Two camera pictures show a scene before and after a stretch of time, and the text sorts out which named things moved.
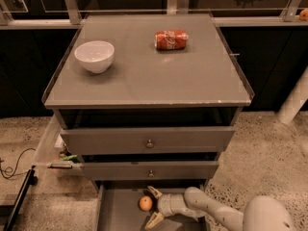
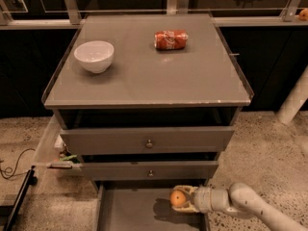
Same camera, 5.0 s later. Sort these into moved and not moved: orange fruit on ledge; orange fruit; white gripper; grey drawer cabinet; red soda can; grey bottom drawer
Moved: white gripper; orange fruit
Not moved: red soda can; orange fruit on ledge; grey bottom drawer; grey drawer cabinet
